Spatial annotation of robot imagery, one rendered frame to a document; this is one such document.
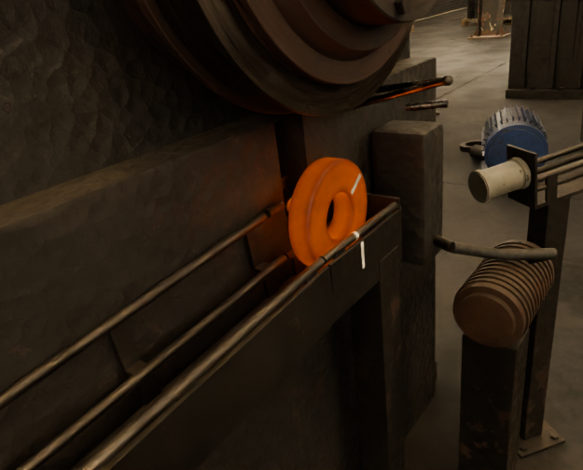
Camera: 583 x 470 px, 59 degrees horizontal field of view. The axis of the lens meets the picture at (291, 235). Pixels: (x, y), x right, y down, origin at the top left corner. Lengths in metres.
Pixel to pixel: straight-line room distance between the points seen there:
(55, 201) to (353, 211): 0.40
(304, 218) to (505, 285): 0.42
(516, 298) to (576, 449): 0.57
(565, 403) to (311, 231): 1.03
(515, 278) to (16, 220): 0.77
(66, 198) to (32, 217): 0.04
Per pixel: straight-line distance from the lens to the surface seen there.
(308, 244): 0.65
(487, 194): 0.96
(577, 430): 1.48
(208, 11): 0.47
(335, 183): 0.68
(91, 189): 0.52
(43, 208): 0.50
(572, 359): 1.68
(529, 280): 1.00
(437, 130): 0.87
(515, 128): 2.72
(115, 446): 0.49
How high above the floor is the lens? 1.02
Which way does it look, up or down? 25 degrees down
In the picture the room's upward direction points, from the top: 7 degrees counter-clockwise
